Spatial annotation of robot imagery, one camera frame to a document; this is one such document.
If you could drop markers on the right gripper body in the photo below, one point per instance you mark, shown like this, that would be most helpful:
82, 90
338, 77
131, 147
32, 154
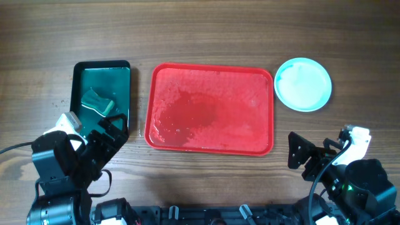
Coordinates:
316, 163

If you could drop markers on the red plastic tray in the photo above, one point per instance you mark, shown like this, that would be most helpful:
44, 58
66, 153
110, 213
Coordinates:
210, 109

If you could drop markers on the green yellow sponge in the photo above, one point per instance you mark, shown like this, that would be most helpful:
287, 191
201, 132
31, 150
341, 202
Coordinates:
93, 101

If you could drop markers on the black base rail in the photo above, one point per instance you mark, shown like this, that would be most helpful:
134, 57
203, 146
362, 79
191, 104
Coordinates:
270, 214

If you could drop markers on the light blue plate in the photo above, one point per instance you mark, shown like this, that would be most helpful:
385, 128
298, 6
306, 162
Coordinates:
302, 84

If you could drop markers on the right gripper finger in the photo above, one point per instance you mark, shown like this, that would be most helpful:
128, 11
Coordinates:
331, 146
300, 150

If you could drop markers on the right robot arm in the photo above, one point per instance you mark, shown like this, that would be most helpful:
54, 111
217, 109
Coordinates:
359, 187

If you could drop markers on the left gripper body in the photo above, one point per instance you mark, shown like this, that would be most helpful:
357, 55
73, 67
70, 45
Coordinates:
98, 147

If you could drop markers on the black tray with green water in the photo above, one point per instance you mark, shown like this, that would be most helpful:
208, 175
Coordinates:
109, 80

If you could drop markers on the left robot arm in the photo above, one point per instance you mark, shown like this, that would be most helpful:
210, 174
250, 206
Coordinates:
68, 163

